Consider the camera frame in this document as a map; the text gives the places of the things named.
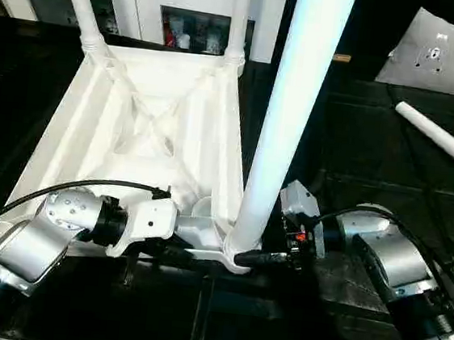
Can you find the black work mat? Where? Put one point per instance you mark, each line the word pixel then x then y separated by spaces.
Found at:
pixel 375 153

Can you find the black cabinet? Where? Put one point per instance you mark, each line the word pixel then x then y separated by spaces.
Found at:
pixel 368 26

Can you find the small tan label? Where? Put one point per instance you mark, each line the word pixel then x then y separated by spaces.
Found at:
pixel 341 57

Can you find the small white jar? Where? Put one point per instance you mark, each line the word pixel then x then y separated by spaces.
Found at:
pixel 184 41
pixel 214 40

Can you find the white plastic table top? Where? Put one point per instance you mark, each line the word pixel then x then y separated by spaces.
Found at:
pixel 158 89

